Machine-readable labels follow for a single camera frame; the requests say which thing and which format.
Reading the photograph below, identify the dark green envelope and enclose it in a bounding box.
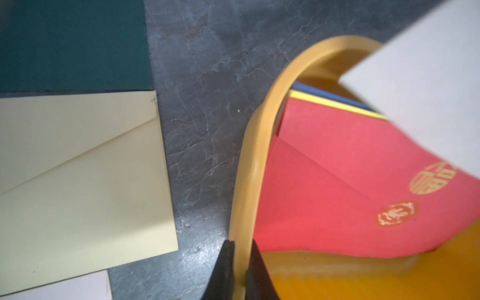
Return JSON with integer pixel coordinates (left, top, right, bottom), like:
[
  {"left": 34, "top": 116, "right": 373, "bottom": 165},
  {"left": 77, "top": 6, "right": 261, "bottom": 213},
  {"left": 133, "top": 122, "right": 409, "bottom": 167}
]
[{"left": 1, "top": 1, "right": 153, "bottom": 93}]

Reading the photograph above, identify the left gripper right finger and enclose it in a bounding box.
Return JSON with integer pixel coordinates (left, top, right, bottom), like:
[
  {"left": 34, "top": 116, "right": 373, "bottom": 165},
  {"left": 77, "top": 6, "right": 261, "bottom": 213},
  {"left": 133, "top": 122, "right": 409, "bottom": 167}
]
[{"left": 245, "top": 240, "right": 280, "bottom": 300}]

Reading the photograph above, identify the red envelope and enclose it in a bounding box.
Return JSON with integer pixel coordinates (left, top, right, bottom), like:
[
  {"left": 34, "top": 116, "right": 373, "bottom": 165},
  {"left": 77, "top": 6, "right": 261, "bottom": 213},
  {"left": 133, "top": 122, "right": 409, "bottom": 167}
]
[{"left": 254, "top": 98, "right": 480, "bottom": 258}]

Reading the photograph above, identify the yellow envelope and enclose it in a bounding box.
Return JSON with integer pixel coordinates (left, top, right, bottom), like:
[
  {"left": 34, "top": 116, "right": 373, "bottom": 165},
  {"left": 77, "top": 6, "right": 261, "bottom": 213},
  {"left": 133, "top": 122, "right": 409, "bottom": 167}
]
[{"left": 287, "top": 89, "right": 388, "bottom": 121}]

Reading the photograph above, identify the yellow plastic storage box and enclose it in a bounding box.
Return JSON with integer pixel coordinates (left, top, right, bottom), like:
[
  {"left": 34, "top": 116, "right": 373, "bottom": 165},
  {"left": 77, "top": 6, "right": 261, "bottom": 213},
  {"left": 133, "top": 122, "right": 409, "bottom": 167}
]
[{"left": 229, "top": 36, "right": 480, "bottom": 300}]

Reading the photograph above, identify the tan kraft envelope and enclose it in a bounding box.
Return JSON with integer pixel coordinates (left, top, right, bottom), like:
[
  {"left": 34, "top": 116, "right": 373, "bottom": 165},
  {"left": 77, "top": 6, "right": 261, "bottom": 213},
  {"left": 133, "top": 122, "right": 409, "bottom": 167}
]
[{"left": 1, "top": 91, "right": 178, "bottom": 295}]

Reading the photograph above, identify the navy blue envelope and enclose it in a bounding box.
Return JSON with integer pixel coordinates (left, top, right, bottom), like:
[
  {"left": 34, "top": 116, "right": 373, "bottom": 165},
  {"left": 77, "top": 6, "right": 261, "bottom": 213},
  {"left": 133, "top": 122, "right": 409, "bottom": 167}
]
[{"left": 291, "top": 82, "right": 374, "bottom": 112}]

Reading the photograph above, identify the pink envelope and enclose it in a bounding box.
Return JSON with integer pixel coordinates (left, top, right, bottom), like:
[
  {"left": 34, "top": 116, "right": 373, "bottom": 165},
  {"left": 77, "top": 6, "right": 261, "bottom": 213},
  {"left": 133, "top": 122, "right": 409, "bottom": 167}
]
[{"left": 1, "top": 270, "right": 113, "bottom": 300}]

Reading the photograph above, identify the cream white envelope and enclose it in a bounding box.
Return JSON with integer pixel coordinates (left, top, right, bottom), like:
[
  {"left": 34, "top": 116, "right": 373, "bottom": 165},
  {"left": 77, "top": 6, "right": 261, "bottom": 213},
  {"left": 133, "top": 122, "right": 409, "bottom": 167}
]
[{"left": 339, "top": 1, "right": 480, "bottom": 177}]

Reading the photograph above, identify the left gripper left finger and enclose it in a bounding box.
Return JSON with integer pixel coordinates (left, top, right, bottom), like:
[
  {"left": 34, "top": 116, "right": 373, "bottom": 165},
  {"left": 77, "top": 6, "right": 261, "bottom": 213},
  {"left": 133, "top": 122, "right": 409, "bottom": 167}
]
[{"left": 201, "top": 240, "right": 235, "bottom": 300}]

